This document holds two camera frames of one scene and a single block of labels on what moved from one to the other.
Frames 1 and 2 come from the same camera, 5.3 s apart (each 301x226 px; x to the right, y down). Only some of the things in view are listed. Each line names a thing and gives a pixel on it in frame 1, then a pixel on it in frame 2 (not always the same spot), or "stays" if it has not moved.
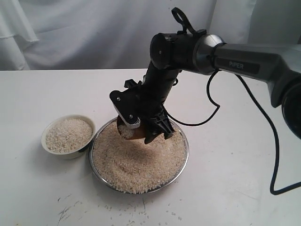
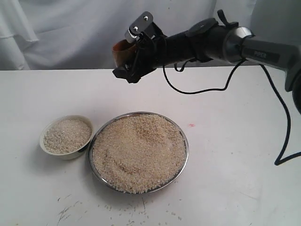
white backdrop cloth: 116,35 stays
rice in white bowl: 67,135 stays
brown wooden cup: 130,133 -> 124,52
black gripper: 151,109 -> 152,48
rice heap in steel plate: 132,166 stays
